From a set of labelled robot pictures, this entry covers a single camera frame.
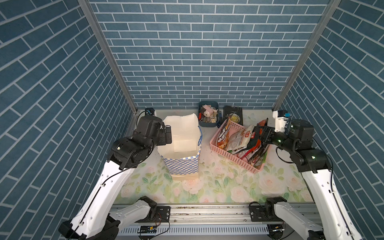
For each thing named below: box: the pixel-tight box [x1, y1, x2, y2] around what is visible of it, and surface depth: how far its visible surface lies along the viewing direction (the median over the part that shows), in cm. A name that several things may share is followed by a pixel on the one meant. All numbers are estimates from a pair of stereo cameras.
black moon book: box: [223, 105, 243, 126], surface depth 121 cm
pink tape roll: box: [202, 104, 214, 118], surface depth 113 cm
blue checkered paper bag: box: [157, 113, 203, 180], surface depth 77 cm
